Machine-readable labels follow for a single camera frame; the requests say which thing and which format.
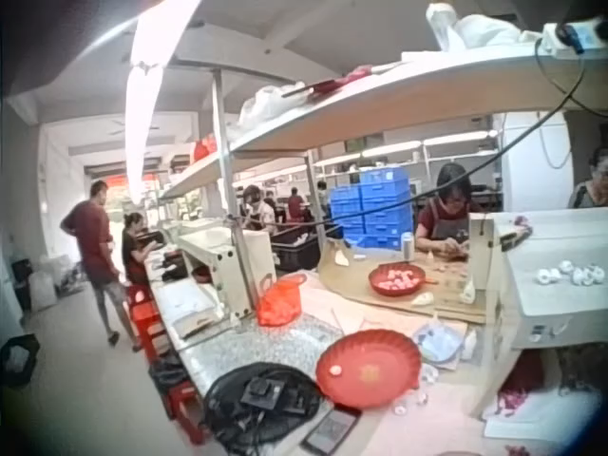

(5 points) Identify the black plastic crate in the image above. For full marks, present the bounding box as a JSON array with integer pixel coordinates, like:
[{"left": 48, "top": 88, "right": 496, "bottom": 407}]
[{"left": 270, "top": 225, "right": 343, "bottom": 273}]

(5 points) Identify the stack of blue crates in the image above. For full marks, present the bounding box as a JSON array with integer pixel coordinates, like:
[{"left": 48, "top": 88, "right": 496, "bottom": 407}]
[{"left": 330, "top": 166, "right": 415, "bottom": 252}]

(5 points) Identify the orange plastic bag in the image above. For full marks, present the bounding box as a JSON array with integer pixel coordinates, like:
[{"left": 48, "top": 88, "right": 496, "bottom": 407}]
[{"left": 256, "top": 274, "right": 308, "bottom": 328}]

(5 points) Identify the white machine box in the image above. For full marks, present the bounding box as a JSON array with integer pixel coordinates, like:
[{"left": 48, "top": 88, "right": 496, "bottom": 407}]
[{"left": 176, "top": 226, "right": 277, "bottom": 320}]

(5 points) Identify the small red plate with pieces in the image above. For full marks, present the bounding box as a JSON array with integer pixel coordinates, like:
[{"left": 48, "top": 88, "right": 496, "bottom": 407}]
[{"left": 368, "top": 262, "right": 428, "bottom": 298}]

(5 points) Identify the brown cardboard sheet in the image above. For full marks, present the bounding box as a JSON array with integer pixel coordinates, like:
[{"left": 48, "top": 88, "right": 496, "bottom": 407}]
[{"left": 316, "top": 237, "right": 490, "bottom": 325}]

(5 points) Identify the red bag on shelf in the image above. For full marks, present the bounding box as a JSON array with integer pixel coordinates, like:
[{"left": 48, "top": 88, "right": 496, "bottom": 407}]
[{"left": 193, "top": 134, "right": 219, "bottom": 162}]

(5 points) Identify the white plastic bag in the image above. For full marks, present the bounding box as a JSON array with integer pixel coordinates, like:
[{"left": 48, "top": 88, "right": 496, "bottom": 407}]
[
  {"left": 426, "top": 3, "right": 542, "bottom": 51},
  {"left": 237, "top": 83, "right": 310, "bottom": 127}
]

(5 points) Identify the white paper stack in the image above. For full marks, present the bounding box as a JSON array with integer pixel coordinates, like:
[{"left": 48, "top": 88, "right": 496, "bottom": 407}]
[{"left": 154, "top": 277, "right": 224, "bottom": 339}]

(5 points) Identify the overhead white shelf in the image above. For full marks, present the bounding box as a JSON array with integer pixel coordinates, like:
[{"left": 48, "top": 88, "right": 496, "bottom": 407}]
[{"left": 159, "top": 49, "right": 608, "bottom": 200}]

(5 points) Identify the large red plastic plate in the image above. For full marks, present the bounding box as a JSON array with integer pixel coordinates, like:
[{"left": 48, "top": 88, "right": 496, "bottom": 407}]
[{"left": 315, "top": 329, "right": 423, "bottom": 411}]

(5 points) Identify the clear plastic bag with items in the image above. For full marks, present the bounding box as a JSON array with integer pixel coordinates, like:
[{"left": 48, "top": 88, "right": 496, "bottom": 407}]
[{"left": 412, "top": 315, "right": 466, "bottom": 365}]

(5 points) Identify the black mesh bag with devices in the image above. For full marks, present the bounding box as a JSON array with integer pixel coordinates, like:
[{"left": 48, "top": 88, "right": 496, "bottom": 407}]
[{"left": 202, "top": 362, "right": 324, "bottom": 455}]

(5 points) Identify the red plastic stool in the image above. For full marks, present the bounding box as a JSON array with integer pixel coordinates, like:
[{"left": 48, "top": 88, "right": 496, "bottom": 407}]
[
  {"left": 125, "top": 284, "right": 167, "bottom": 362},
  {"left": 165, "top": 381, "right": 210, "bottom": 446}
]

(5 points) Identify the black smartphone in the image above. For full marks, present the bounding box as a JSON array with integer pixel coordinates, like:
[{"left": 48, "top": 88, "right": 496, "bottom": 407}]
[{"left": 300, "top": 406, "right": 362, "bottom": 456}]

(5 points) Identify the long fluorescent light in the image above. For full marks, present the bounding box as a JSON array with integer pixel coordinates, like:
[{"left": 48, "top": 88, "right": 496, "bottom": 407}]
[{"left": 123, "top": 0, "right": 203, "bottom": 205}]

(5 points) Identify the white cardboard box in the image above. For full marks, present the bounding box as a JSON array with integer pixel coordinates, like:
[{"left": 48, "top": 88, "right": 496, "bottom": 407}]
[{"left": 467, "top": 207, "right": 608, "bottom": 351}]

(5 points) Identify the white sacks heap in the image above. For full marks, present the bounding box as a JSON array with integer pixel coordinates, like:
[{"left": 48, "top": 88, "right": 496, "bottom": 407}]
[{"left": 28, "top": 254, "right": 89, "bottom": 313}]

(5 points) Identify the group of small white pieces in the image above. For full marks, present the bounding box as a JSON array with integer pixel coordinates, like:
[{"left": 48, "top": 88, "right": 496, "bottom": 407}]
[{"left": 536, "top": 259, "right": 606, "bottom": 287}]

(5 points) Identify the white power strip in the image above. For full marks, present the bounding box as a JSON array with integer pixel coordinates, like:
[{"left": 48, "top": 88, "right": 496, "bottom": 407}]
[{"left": 541, "top": 16, "right": 608, "bottom": 54}]

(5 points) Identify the black cable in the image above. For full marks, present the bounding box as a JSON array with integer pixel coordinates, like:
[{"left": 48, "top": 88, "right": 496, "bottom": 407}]
[{"left": 246, "top": 37, "right": 608, "bottom": 227}]

